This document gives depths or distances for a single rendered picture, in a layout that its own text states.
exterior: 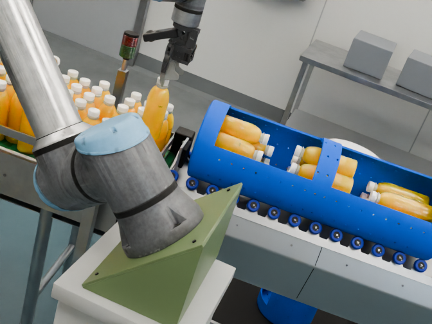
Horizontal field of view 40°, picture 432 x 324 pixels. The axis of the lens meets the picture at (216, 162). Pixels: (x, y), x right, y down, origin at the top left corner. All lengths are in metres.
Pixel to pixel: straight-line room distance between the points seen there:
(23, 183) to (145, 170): 0.99
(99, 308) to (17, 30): 0.62
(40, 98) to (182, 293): 0.53
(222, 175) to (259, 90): 3.55
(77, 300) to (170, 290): 0.21
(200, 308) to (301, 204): 0.76
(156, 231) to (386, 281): 1.11
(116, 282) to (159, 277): 0.10
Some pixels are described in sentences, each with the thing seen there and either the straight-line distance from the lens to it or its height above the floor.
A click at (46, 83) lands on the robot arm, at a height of 1.42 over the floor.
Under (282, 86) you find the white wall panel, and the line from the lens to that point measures 5.42.
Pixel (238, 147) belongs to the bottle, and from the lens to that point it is 1.98.
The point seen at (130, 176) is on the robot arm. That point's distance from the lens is 1.19.
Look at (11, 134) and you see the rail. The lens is 2.10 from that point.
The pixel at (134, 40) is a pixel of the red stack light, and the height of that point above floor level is 1.24.
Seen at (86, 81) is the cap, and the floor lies 1.11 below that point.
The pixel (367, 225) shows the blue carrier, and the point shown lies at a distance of 2.01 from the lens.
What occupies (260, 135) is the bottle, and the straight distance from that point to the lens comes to 2.04.
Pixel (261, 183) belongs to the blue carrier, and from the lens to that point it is 1.95.
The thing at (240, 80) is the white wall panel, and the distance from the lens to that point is 5.51.
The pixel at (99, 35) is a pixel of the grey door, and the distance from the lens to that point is 5.93.
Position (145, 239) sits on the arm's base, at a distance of 1.21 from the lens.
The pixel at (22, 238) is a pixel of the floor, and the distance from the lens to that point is 3.21.
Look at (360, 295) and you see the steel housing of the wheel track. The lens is 2.18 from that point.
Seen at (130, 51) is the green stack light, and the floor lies 1.20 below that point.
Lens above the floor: 1.95
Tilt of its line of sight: 26 degrees down
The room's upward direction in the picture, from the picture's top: 18 degrees clockwise
